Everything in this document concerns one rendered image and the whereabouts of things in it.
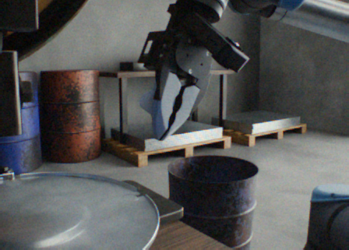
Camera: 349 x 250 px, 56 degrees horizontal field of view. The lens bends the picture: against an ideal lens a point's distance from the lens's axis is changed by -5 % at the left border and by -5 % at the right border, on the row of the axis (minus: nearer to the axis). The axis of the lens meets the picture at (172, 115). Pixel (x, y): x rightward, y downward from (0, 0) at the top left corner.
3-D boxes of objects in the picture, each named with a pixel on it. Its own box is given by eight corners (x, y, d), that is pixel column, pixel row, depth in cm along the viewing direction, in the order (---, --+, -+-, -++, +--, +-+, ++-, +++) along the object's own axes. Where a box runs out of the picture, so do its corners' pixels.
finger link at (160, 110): (139, 134, 51) (159, 76, 52) (163, 142, 46) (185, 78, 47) (122, 128, 49) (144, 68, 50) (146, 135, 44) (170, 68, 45)
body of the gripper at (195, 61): (170, 85, 56) (193, 19, 57) (208, 89, 49) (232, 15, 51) (133, 66, 51) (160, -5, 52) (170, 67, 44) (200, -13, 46)
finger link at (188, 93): (153, 140, 53) (174, 84, 54) (179, 148, 48) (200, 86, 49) (139, 134, 51) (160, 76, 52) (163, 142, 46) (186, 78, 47)
